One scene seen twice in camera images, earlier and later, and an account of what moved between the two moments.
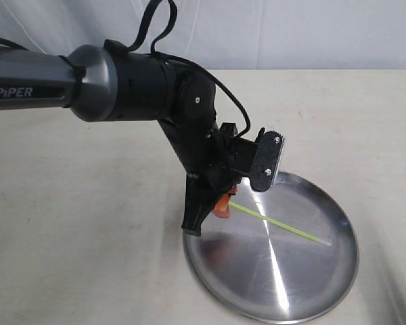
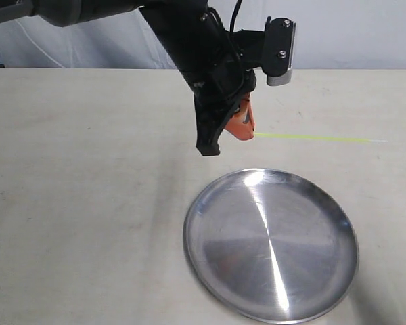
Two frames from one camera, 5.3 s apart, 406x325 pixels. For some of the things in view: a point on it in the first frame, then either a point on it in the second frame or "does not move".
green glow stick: x=281 y=225 -> x=308 y=137
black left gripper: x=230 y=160 -> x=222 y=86
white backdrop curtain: x=227 y=34 does not move
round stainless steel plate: x=264 y=273 does not move
